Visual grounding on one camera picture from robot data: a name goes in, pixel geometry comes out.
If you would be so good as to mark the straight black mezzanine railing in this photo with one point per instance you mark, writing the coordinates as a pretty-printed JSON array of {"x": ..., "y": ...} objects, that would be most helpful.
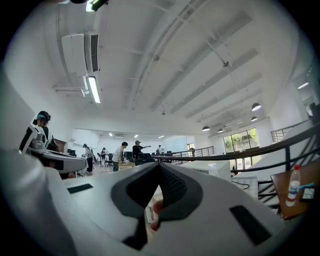
[{"x": 205, "y": 149}]

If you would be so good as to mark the black head-worn camera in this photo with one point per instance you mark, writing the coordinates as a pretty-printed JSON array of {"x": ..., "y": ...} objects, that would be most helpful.
[{"x": 78, "y": 1}]

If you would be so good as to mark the glass window wall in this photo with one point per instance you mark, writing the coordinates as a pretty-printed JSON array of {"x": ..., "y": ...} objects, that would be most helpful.
[{"x": 240, "y": 141}]

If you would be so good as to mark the white oven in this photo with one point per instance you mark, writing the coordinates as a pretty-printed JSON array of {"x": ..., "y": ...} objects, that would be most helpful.
[{"x": 220, "y": 170}]

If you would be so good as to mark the cyan pen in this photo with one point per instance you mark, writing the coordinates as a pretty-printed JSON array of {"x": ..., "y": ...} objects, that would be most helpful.
[{"x": 307, "y": 185}]

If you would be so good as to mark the wooden side table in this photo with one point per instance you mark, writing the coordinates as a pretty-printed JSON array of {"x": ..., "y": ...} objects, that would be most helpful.
[{"x": 280, "y": 190}]

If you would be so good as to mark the black stair railing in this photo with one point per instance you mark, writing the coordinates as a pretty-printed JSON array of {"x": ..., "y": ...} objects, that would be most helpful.
[{"x": 277, "y": 135}]

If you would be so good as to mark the ceiling sensor fixture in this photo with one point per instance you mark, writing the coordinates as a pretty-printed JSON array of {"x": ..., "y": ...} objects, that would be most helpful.
[{"x": 225, "y": 64}]

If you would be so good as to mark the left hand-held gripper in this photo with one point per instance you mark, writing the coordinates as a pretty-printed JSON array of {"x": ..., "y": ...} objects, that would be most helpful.
[{"x": 37, "y": 142}]

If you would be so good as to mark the white ceiling air conditioner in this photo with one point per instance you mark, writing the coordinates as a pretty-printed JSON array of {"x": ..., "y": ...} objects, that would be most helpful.
[{"x": 75, "y": 52}]

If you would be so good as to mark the curved black metal railing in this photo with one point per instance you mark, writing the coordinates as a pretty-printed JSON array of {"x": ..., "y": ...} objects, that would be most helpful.
[{"x": 288, "y": 157}]

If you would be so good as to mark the ceiling tube light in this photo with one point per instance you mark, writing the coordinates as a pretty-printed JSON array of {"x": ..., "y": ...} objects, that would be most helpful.
[{"x": 94, "y": 90}]

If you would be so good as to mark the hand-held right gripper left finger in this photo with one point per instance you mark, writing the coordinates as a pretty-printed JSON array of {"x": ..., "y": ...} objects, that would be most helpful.
[{"x": 100, "y": 200}]

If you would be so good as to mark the person's right hand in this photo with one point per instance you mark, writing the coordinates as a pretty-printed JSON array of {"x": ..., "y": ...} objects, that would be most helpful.
[{"x": 156, "y": 212}]

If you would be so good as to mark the black pendant lamp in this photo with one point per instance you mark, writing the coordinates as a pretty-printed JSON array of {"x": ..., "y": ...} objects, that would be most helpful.
[
  {"x": 256, "y": 107},
  {"x": 206, "y": 129},
  {"x": 220, "y": 130},
  {"x": 254, "y": 119}
]

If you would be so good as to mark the wooden desk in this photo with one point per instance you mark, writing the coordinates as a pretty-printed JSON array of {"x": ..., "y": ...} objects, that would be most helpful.
[{"x": 126, "y": 164}]

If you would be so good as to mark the clear bottle red cap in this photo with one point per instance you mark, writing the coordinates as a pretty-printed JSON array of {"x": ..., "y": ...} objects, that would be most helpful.
[{"x": 293, "y": 190}]

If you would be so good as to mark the black office chair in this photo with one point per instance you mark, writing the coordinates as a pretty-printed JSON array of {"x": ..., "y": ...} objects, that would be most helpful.
[{"x": 143, "y": 158}]

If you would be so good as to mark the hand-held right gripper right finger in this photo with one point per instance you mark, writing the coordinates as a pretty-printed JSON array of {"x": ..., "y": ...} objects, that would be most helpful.
[{"x": 212, "y": 200}]

